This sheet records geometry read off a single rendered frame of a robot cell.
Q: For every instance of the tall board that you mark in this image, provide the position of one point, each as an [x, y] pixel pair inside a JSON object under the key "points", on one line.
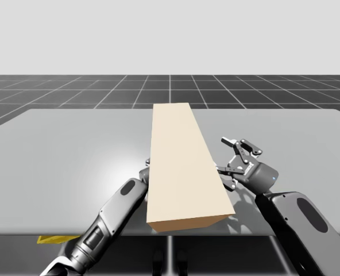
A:
{"points": [[181, 172]]}

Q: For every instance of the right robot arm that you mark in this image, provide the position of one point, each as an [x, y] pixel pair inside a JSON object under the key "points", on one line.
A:
{"points": [[299, 224]]}

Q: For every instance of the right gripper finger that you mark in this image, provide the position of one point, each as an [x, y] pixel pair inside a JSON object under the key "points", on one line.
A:
{"points": [[249, 148], [230, 170]]}

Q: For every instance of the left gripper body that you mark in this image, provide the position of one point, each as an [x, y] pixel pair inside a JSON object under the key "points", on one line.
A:
{"points": [[144, 174]]}

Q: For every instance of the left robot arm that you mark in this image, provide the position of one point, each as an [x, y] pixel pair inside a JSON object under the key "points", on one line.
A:
{"points": [[106, 218]]}

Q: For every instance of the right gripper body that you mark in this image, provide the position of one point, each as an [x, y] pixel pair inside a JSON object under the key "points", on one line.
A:
{"points": [[259, 176]]}

